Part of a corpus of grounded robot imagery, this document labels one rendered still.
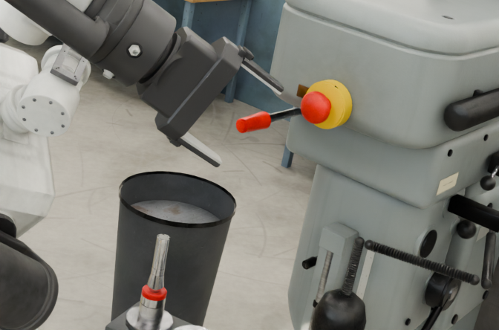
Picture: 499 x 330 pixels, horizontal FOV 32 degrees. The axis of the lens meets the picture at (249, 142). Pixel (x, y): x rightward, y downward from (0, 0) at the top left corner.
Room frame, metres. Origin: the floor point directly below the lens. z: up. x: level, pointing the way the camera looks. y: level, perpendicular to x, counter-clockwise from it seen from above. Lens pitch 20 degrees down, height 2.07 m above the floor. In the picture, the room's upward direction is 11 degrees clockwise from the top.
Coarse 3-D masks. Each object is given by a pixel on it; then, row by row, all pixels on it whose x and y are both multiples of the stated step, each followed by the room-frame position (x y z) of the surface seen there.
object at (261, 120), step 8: (264, 112) 1.11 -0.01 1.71; (280, 112) 1.14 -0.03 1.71; (288, 112) 1.15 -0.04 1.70; (296, 112) 1.17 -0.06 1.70; (240, 120) 1.07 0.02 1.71; (248, 120) 1.07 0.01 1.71; (256, 120) 1.08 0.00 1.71; (264, 120) 1.10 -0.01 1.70; (272, 120) 1.12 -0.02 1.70; (240, 128) 1.07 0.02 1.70; (248, 128) 1.07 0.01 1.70; (256, 128) 1.08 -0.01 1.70; (264, 128) 1.10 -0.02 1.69
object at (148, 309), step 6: (144, 300) 1.41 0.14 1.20; (150, 300) 1.41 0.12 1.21; (162, 300) 1.42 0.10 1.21; (144, 306) 1.41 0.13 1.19; (150, 306) 1.41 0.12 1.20; (156, 306) 1.41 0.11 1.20; (162, 306) 1.42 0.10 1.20; (138, 312) 1.43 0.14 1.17; (144, 312) 1.41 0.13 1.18; (150, 312) 1.41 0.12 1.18; (156, 312) 1.41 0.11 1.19; (162, 312) 1.42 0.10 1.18; (138, 318) 1.42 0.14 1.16; (144, 318) 1.41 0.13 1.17; (150, 318) 1.41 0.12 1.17; (156, 318) 1.41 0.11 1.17; (162, 318) 1.43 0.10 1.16; (150, 324) 1.41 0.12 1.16; (156, 324) 1.41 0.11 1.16
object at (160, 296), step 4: (144, 288) 1.43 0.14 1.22; (148, 288) 1.43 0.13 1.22; (164, 288) 1.44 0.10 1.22; (144, 292) 1.42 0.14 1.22; (148, 292) 1.42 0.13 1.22; (152, 292) 1.42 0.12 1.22; (160, 292) 1.43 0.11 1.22; (164, 292) 1.43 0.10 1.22; (144, 296) 1.41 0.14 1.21; (148, 296) 1.41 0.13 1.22; (152, 296) 1.41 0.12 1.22; (156, 296) 1.41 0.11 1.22; (160, 296) 1.42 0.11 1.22; (164, 296) 1.42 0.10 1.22; (156, 300) 1.41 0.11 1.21
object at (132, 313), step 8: (136, 304) 1.49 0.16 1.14; (128, 312) 1.44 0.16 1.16; (136, 312) 1.44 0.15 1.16; (168, 312) 1.47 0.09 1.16; (112, 320) 1.42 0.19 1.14; (120, 320) 1.43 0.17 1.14; (128, 320) 1.41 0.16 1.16; (136, 320) 1.42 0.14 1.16; (168, 320) 1.44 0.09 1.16; (176, 320) 1.46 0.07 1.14; (112, 328) 1.40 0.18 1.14; (120, 328) 1.40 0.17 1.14; (128, 328) 1.40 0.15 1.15; (136, 328) 1.39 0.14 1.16; (144, 328) 1.40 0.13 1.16; (152, 328) 1.40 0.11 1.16; (160, 328) 1.41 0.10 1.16; (168, 328) 1.41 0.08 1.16; (176, 328) 1.44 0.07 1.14; (184, 328) 1.42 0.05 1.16; (192, 328) 1.43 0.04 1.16; (200, 328) 1.43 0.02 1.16
